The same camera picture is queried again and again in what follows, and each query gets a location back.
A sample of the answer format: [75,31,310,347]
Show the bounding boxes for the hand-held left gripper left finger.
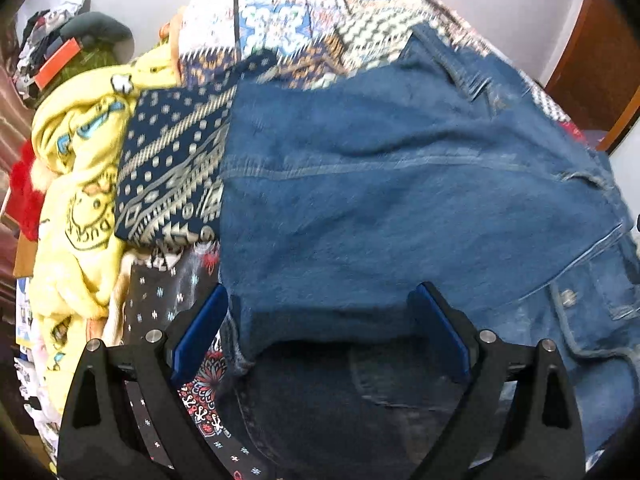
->
[56,284,236,480]

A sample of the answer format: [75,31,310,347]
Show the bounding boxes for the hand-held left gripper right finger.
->
[409,282,587,480]

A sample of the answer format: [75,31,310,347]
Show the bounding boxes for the blue denim jeans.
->
[217,24,640,480]

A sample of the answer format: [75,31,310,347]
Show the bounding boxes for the pile of clothes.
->
[14,2,85,98]

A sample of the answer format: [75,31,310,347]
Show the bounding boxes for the dark floral bedsheet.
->
[122,240,273,480]

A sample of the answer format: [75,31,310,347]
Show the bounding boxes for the yellow cartoon blanket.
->
[31,45,182,418]

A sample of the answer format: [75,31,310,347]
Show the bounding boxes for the red plush toy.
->
[9,139,50,242]

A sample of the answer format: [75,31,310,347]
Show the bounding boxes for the green patterned cloth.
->
[52,46,127,83]

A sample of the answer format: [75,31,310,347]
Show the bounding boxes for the orange box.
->
[35,37,83,89]

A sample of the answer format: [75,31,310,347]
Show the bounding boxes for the brown wooden door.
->
[544,0,640,155]

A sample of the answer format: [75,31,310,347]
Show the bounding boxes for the grey neck pillow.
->
[61,11,134,61]

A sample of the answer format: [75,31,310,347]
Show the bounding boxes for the patchwork printed blanket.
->
[176,0,588,143]

